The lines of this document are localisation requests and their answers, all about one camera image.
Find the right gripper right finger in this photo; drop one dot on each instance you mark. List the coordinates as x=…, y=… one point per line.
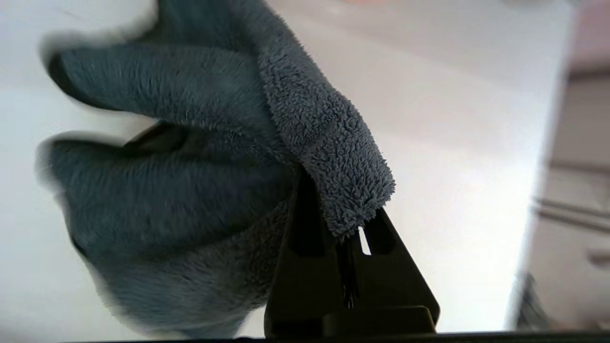
x=391, y=281

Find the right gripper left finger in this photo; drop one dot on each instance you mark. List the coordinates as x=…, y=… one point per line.
x=305, y=276

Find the dark grey microfibre cloth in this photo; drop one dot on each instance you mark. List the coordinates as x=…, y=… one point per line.
x=190, y=190

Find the beige drawer cabinet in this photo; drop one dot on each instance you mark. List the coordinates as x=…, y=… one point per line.
x=572, y=143

